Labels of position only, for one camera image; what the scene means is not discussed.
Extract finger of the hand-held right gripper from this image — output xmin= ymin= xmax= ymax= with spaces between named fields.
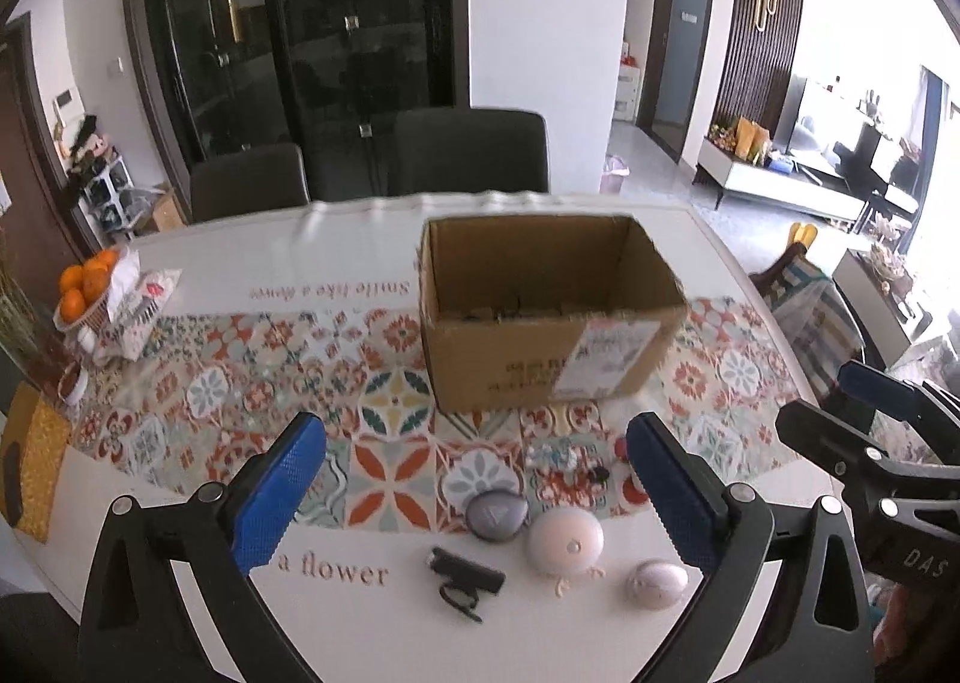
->
xmin=836 ymin=359 xmax=960 ymax=463
xmin=775 ymin=398 xmax=899 ymax=487

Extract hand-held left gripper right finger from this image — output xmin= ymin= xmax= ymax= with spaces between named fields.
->
xmin=625 ymin=411 xmax=878 ymax=683

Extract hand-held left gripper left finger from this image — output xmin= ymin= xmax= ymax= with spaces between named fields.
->
xmin=75 ymin=411 xmax=331 ymax=683

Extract small white blue figurine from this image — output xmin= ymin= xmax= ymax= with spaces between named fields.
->
xmin=525 ymin=444 xmax=578 ymax=474

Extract dark grey Sika ball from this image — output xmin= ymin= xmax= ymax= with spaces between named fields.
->
xmin=465 ymin=492 xmax=528 ymax=541

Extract black clip-on device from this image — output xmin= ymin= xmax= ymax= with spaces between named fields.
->
xmin=429 ymin=546 xmax=505 ymax=624

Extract brown cardboard box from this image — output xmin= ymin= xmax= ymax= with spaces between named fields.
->
xmin=418 ymin=214 xmax=689 ymax=414

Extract low coffee table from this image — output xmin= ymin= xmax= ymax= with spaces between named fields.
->
xmin=832 ymin=248 xmax=938 ymax=369

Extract pale pink egg-shaped gadget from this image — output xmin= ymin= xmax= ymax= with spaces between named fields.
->
xmin=626 ymin=561 xmax=689 ymax=610

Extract printed snack bag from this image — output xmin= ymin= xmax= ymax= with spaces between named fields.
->
xmin=96 ymin=269 xmax=185 ymax=361

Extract white television console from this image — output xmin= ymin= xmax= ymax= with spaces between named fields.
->
xmin=694 ymin=135 xmax=863 ymax=223

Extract small white cup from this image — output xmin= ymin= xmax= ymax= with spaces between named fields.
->
xmin=56 ymin=360 xmax=89 ymax=405

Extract yellow woven mat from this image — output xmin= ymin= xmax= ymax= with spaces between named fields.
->
xmin=0 ymin=383 xmax=72 ymax=541

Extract patterned white tablecloth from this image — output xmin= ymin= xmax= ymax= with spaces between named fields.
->
xmin=0 ymin=191 xmax=826 ymax=683

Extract white fruit basket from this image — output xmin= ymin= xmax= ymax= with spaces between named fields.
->
xmin=52 ymin=293 xmax=121 ymax=335

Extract white plastic bag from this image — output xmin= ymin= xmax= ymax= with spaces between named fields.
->
xmin=107 ymin=248 xmax=142 ymax=320

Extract yellow paper bags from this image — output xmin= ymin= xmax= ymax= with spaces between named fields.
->
xmin=735 ymin=116 xmax=770 ymax=163

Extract black television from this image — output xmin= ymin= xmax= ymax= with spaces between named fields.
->
xmin=780 ymin=74 xmax=807 ymax=151

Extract small cardboard box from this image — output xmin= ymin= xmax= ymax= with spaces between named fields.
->
xmin=150 ymin=186 xmax=188 ymax=234

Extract small dark dining chair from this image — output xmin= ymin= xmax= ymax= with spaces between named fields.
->
xmin=189 ymin=143 xmax=312 ymax=225

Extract white storage shelf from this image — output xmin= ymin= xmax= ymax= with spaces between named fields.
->
xmin=75 ymin=154 xmax=132 ymax=241

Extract small white hallway cabinet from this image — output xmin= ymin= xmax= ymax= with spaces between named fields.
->
xmin=611 ymin=68 xmax=642 ymax=123

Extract wide dark dining chair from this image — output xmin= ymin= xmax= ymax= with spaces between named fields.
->
xmin=390 ymin=107 xmax=551 ymax=196

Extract pile of plush toys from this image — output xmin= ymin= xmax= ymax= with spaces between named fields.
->
xmin=60 ymin=116 xmax=117 ymax=178

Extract grey interior door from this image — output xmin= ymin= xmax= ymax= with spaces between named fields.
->
xmin=637 ymin=0 xmax=719 ymax=163

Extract brown wooden door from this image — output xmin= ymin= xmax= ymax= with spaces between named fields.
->
xmin=0 ymin=15 xmax=83 ymax=264

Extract black framed glass doors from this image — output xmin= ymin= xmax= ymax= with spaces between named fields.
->
xmin=120 ymin=0 xmax=470 ymax=204

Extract dark slatted wall panel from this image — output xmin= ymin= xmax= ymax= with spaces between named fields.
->
xmin=712 ymin=0 xmax=807 ymax=144

